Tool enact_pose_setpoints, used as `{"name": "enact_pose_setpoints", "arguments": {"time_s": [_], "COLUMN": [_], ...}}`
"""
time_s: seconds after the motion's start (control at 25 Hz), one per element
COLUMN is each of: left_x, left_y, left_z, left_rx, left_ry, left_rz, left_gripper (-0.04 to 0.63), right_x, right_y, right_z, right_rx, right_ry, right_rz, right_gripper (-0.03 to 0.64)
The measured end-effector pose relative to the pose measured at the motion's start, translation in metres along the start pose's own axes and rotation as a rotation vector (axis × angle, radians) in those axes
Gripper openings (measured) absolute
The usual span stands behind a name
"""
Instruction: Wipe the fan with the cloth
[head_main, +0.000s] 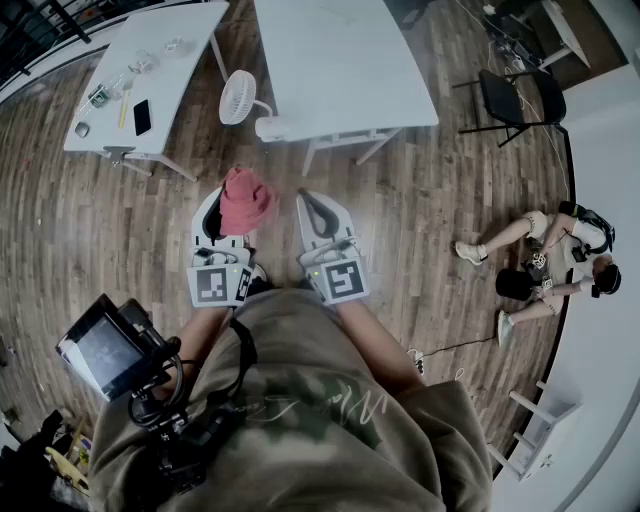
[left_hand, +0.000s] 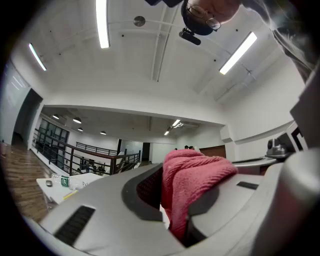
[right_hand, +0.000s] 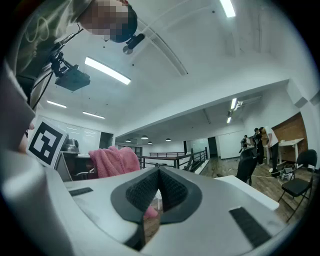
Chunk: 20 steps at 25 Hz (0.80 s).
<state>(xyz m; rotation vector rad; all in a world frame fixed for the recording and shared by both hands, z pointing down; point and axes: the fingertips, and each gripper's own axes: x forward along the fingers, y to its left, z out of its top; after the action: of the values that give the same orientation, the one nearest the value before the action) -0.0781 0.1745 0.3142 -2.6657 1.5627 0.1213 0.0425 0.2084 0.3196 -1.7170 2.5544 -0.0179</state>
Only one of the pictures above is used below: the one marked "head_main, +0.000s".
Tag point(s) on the yellow wooden toy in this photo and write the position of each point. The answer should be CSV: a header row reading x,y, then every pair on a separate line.
x,y
67,472

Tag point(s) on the person's left forearm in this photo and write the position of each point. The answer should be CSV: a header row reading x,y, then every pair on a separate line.
x,y
200,325

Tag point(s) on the black smartphone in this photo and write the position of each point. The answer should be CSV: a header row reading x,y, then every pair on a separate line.
x,y
142,117

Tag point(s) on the person's white shoe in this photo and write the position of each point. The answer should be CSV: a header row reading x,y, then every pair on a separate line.
x,y
260,272

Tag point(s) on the white wooden shelf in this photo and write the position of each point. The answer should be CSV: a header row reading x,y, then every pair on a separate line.
x,y
550,435

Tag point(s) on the clear plastic cup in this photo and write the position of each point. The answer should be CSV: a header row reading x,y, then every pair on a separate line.
x,y
142,62

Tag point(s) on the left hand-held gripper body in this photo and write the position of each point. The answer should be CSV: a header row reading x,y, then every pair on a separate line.
x,y
212,285

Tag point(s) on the white table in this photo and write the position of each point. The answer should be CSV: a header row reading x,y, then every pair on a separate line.
x,y
340,65
170,90

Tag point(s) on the white power strip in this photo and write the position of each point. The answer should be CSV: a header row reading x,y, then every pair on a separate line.
x,y
417,362

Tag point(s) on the black folding chair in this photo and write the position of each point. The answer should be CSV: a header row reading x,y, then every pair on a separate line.
x,y
505,102

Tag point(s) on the black chest camera rig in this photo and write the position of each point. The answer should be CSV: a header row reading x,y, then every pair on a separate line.
x,y
165,435

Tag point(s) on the pink cloth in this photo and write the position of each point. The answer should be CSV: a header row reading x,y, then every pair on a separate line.
x,y
245,205

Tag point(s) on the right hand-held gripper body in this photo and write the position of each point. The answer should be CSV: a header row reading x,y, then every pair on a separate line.
x,y
345,280

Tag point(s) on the grey table clamp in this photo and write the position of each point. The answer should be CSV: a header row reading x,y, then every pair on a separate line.
x,y
119,152

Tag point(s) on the small white desk fan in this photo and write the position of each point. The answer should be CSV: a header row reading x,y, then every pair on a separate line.
x,y
237,97

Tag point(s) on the black chest monitor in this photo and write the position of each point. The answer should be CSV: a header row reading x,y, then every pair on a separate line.
x,y
105,350

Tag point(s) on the black bucket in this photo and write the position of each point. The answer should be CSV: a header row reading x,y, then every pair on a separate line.
x,y
515,285

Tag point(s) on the yellow pencil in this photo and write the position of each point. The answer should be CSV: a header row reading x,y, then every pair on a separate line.
x,y
123,110

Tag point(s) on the white standing desk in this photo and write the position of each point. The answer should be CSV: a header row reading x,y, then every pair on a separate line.
x,y
567,35

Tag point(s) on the person's right forearm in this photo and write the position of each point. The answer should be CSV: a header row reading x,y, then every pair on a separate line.
x,y
365,345

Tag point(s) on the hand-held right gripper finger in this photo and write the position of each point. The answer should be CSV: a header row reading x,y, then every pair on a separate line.
x,y
345,225
305,225

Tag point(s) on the person's olive shirt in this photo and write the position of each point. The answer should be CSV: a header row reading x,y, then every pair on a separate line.
x,y
310,425

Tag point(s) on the person's black trousers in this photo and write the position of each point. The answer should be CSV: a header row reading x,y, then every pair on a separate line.
x,y
260,287

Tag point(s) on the black metal railing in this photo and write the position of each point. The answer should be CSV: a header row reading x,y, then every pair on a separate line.
x,y
30,40

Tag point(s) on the grey computer mouse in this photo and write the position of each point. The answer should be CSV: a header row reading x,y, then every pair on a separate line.
x,y
82,130

